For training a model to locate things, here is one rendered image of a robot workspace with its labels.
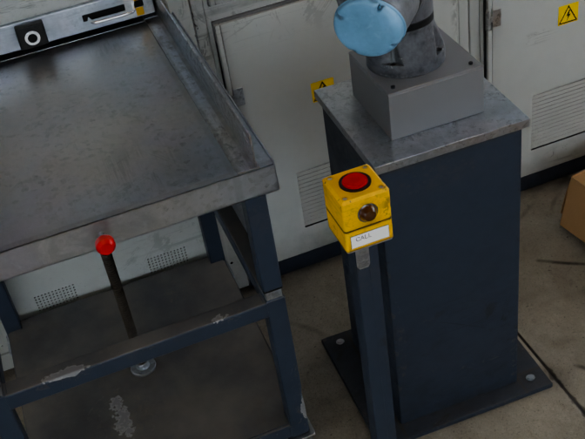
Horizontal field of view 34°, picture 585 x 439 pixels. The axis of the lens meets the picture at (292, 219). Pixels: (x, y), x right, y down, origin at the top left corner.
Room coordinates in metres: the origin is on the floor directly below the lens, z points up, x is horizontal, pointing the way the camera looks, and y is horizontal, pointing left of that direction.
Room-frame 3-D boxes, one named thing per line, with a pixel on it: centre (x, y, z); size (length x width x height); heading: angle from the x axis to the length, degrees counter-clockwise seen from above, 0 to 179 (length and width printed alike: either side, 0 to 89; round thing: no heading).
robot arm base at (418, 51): (1.60, -0.26, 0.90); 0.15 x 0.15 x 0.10
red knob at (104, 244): (1.23, 0.31, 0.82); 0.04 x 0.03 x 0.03; 15
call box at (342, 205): (1.16, -0.10, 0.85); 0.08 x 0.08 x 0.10; 15
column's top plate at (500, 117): (1.60, -0.28, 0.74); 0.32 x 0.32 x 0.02; 13
